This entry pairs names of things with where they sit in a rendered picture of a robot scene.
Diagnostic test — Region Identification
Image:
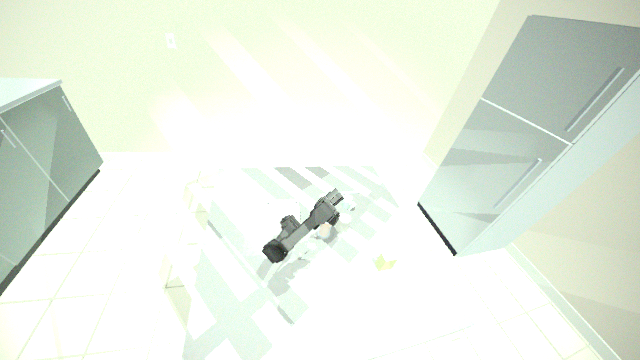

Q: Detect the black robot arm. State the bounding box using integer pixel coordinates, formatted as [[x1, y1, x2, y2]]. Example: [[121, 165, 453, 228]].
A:
[[262, 188, 344, 264]]

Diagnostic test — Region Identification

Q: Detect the pale yellow block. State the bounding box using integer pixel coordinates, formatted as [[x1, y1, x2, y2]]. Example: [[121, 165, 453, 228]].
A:
[[375, 250, 398, 271]]

